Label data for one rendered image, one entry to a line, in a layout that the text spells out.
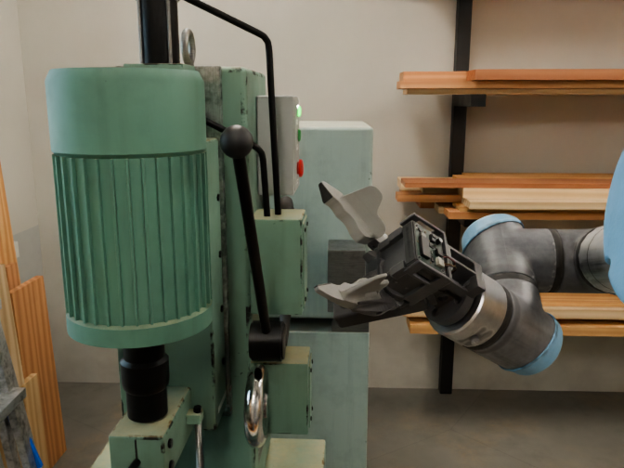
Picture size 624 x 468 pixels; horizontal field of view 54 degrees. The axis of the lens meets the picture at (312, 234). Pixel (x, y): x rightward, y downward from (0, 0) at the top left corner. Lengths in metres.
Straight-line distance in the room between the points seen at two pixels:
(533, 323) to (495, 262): 0.10
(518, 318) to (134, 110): 0.50
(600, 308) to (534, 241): 2.01
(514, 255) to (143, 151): 0.49
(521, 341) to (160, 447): 0.46
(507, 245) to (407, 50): 2.20
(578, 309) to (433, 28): 1.41
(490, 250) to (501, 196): 1.77
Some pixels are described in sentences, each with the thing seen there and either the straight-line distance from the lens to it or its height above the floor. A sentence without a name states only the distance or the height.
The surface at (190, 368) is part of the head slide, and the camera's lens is 0.91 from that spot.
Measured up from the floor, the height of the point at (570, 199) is 1.08.
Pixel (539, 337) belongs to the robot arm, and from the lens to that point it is 0.81.
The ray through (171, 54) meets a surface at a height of 1.53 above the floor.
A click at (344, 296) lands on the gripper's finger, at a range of 0.62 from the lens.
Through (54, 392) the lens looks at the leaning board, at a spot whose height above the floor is 0.29.
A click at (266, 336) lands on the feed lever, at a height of 1.14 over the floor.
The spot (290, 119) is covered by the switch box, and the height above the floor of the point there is 1.44.
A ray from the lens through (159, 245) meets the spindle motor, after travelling 0.69.
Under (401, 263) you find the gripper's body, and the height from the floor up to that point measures 1.30.
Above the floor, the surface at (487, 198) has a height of 1.08.
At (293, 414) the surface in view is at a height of 0.99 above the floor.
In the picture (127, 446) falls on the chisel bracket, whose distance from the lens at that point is 0.82.
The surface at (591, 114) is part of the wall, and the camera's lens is 3.20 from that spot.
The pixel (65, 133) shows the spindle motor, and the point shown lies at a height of 1.44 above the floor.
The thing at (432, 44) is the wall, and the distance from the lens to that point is 3.02.
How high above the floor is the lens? 1.47
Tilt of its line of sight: 12 degrees down
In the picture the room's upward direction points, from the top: straight up
